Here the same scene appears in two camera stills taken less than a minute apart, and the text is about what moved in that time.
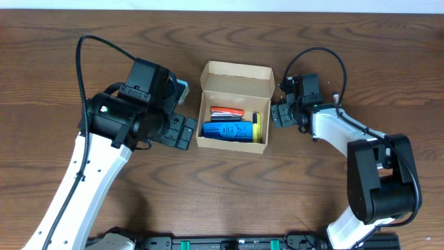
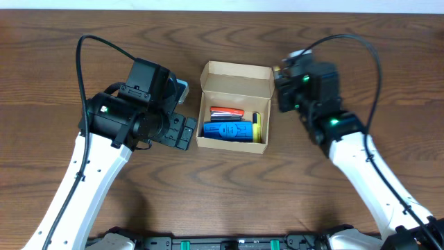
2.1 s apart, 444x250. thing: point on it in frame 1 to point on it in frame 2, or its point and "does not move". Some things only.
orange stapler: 223,114 does not move
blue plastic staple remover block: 229,131 does not move
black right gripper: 279,114 to 282,91
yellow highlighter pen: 257,128 does not move
